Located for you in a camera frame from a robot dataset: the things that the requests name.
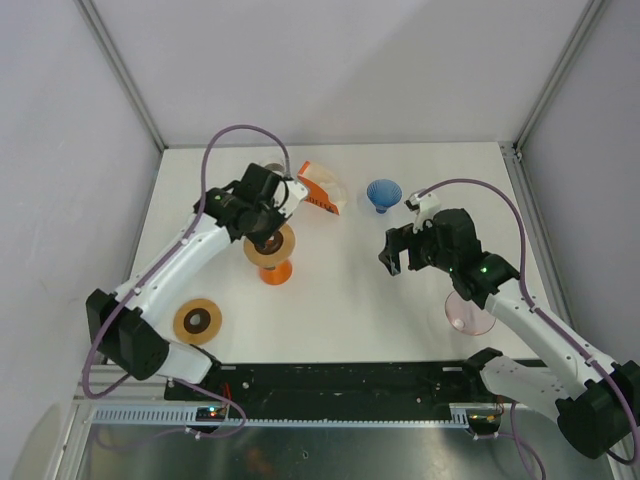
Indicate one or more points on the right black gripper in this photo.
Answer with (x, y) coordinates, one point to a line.
(404, 238)

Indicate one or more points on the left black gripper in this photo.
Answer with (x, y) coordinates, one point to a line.
(262, 238)

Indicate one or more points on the blue glass dripper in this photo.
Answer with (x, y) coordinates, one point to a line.
(383, 194)

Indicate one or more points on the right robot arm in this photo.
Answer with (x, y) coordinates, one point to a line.
(593, 399)

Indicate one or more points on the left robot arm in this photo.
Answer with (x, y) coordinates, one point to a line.
(125, 325)

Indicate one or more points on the orange coffee filter box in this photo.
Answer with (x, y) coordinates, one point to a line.
(326, 190)

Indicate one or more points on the clear glass carafe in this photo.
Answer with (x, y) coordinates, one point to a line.
(278, 168)

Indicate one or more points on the orange glass carafe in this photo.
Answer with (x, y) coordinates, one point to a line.
(275, 273)

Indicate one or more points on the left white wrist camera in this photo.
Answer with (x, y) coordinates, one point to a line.
(290, 193)

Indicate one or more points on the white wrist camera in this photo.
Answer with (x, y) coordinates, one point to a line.
(425, 206)
(290, 193)

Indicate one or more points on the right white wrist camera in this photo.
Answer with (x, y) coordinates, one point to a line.
(425, 206)

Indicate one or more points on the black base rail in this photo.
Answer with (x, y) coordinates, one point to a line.
(356, 390)

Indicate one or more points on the aluminium frame post right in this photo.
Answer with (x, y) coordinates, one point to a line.
(576, 42)

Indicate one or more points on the aluminium frame post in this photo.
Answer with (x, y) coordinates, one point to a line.
(114, 60)
(576, 42)

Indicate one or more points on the aluminium frame post left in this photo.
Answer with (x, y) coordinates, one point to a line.
(114, 60)

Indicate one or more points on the white cable duct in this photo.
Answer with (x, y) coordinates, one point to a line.
(455, 416)

